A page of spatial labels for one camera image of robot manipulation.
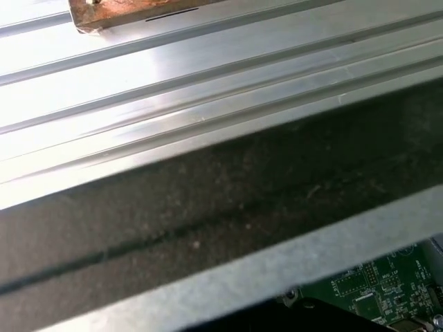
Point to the black pc case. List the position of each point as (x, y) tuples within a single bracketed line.
[(207, 193)]

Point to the black plastic part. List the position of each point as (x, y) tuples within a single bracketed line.
[(311, 320)]

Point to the green motherboard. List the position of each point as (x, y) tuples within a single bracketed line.
[(380, 287)]

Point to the brown square base plate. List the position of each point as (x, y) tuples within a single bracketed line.
[(114, 12)]

